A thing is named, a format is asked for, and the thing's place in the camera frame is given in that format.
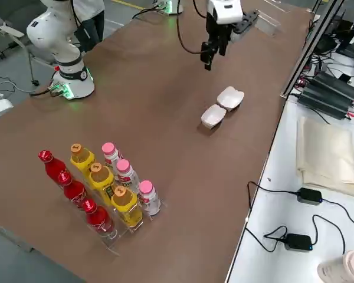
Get beige paper cup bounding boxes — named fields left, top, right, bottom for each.
left=316, top=249, right=354, bottom=283

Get yellow bottle orange cap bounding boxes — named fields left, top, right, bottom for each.
left=110, top=186, right=144, bottom=229
left=88, top=162, right=116, bottom=204

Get beige folded paper bags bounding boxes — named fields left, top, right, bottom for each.
left=296, top=116, right=354, bottom=199

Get aluminium corner frame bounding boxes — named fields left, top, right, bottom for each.
left=306, top=0, right=324, bottom=14

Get person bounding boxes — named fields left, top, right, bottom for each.
left=72, top=0, right=106, bottom=53

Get black adapter cable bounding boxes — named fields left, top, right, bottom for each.
left=244, top=214, right=348, bottom=256
left=246, top=180, right=354, bottom=232

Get clear plastic bottle shelf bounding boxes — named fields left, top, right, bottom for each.
left=40, top=147, right=169, bottom=258

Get red cola bottle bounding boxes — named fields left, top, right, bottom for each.
left=81, top=199, right=119, bottom=239
left=57, top=172, right=89, bottom=210
left=37, top=149, right=71, bottom=191

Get yellow carton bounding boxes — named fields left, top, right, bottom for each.
left=70, top=143, right=96, bottom=175

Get tangled black cables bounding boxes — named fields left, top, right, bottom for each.
left=293, top=26, right=354, bottom=89

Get black power adapter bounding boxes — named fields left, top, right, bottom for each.
left=283, top=233, right=314, bottom=253
left=296, top=187, right=324, bottom=206

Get white bottle pink cap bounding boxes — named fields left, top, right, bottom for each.
left=115, top=159, right=141, bottom=192
left=138, top=180, right=162, bottom=216
left=101, top=142, right=124, bottom=177

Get grey office chair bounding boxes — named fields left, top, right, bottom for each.
left=0, top=0, right=55, bottom=87

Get clear plastic stepped holder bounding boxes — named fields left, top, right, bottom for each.
left=255, top=8, right=282, bottom=37

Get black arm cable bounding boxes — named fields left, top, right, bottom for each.
left=176, top=0, right=209, bottom=55

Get black base cable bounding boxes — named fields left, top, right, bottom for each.
left=28, top=79, right=58, bottom=97
left=132, top=2, right=166, bottom=20

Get aluminium frame post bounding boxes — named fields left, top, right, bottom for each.
left=279, top=0, right=345, bottom=100

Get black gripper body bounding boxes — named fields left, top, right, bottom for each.
left=241, top=10, right=259, bottom=29
left=205, top=9, right=234, bottom=45

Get black power brick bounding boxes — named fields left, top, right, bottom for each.
left=311, top=71, right=354, bottom=104
left=296, top=87, right=354, bottom=121

